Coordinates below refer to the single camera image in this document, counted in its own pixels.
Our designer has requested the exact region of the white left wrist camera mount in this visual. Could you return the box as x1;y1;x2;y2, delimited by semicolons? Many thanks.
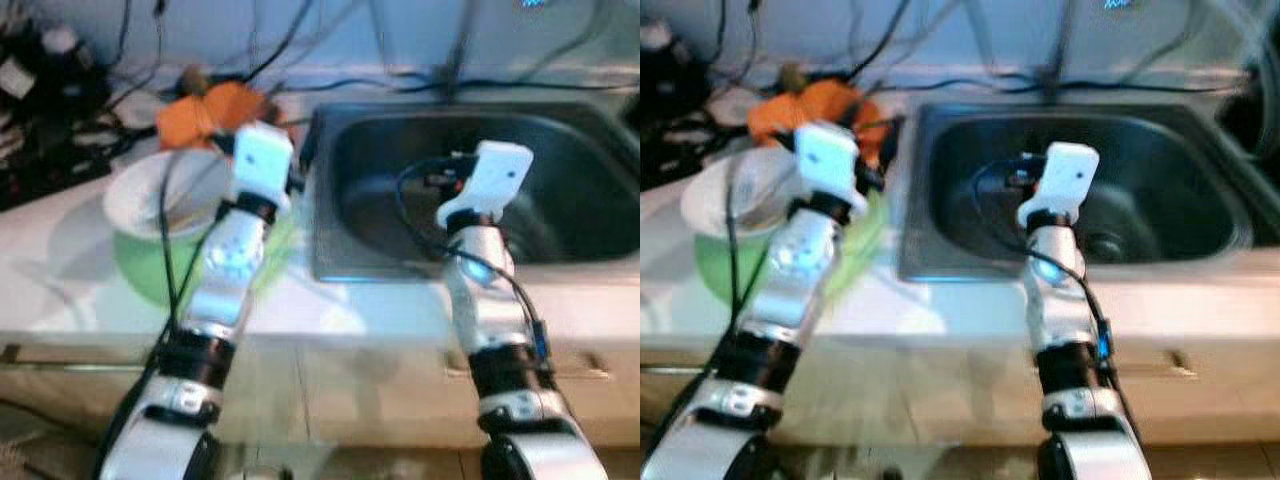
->
795;122;861;213
232;122;295;201

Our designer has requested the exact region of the black power strip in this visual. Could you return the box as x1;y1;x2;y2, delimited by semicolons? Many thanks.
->
640;130;701;191
0;140;116;211

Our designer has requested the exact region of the white bowl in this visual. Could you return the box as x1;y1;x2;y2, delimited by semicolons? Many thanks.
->
102;148;246;241
680;150;811;241

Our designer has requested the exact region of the white kitchen counter cabinet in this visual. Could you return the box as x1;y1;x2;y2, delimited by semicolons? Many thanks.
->
640;330;1280;451
0;330;641;451

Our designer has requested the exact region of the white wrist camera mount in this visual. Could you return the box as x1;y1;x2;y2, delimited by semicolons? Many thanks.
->
1017;143;1100;231
795;122;861;213
232;122;295;201
436;141;534;229

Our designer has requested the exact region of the stainless steel sink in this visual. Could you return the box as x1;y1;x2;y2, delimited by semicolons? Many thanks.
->
897;100;1256;283
305;100;641;283

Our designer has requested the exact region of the light green plate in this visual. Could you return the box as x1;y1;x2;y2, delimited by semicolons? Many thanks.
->
692;195;889;311
112;200;301;311

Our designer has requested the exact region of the chrome kitchen faucet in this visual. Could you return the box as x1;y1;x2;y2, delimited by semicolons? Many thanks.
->
1040;0;1081;101
440;0;481;101

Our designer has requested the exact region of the black power adapter box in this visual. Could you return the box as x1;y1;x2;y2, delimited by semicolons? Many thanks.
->
0;20;111;131
640;20;706;121

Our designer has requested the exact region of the large black appliance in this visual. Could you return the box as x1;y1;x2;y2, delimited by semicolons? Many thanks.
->
1215;10;1280;161

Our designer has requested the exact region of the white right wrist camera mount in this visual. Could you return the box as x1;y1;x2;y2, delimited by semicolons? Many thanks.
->
436;141;534;229
1017;143;1100;231

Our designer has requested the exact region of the steel drawer handle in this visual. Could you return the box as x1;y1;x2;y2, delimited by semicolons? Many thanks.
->
640;362;741;379
445;345;613;381
0;343;151;373
1140;348;1199;379

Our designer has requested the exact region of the orange bowl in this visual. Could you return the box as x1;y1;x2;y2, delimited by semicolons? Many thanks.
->
748;80;886;151
155;80;301;151

